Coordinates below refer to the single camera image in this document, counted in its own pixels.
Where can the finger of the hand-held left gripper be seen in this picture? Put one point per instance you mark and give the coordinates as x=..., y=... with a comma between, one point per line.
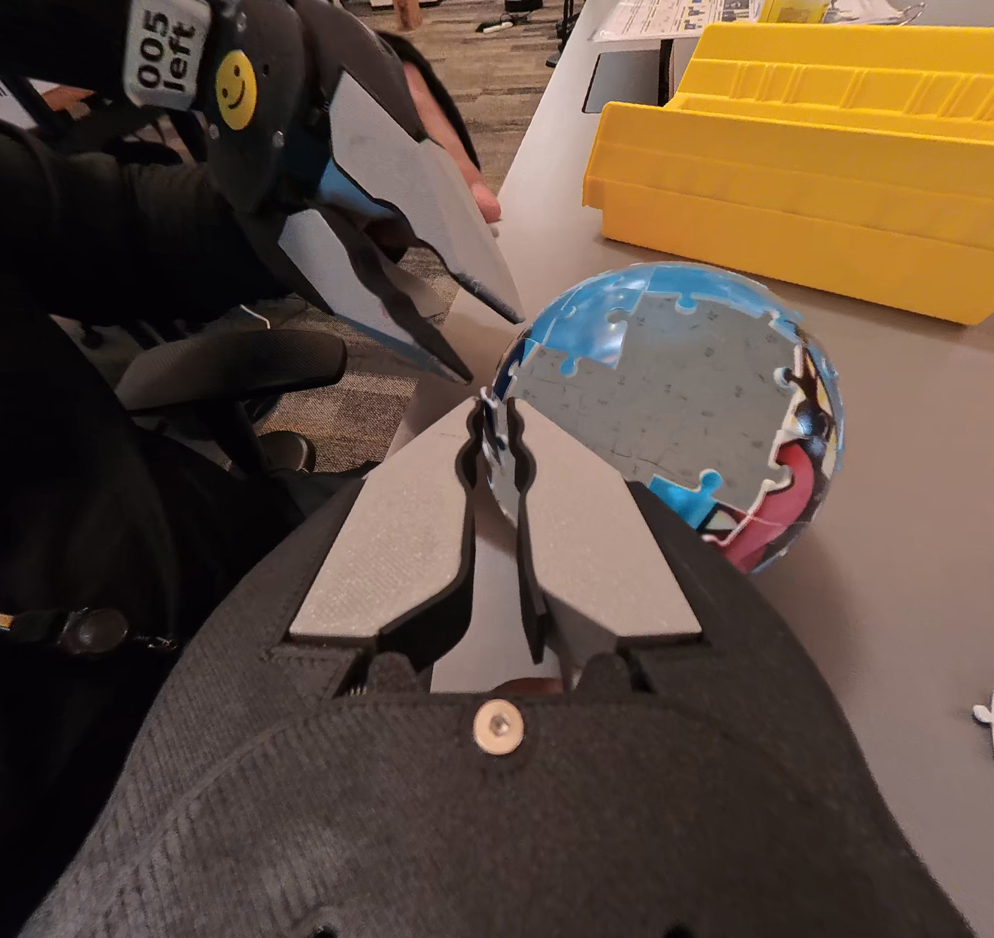
x=342, y=277
x=404, y=176

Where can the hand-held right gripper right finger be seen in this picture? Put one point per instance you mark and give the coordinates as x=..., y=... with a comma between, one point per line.
x=606, y=565

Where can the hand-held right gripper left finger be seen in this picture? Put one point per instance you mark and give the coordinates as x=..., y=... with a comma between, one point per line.
x=396, y=557

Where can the blue puzzle piece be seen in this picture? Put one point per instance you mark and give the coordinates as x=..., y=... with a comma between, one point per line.
x=491, y=417

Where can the blue puzzle ball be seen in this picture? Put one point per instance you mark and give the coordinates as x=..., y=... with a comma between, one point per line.
x=683, y=394

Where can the yellow plastic bin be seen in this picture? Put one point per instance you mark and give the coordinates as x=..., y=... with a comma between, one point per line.
x=792, y=176

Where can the person's left forearm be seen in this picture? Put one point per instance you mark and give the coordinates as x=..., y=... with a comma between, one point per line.
x=116, y=231

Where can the white puzzle piece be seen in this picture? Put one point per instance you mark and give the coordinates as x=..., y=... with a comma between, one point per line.
x=986, y=716

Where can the person's left hand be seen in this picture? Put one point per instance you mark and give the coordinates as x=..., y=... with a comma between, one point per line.
x=439, y=126

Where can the grey mesh office chair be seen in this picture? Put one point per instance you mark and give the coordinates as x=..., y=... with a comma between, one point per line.
x=233, y=367

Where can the person's black shirt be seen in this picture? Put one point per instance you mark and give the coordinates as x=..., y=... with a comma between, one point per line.
x=116, y=526

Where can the printed paper sheet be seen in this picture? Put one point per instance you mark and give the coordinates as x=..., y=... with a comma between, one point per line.
x=675, y=13

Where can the black badge reel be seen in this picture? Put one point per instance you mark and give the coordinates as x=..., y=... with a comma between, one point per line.
x=85, y=631

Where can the white paper sheet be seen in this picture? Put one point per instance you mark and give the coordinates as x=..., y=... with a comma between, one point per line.
x=870, y=2

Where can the grey board base plate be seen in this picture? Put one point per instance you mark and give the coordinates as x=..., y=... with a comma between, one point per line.
x=621, y=83

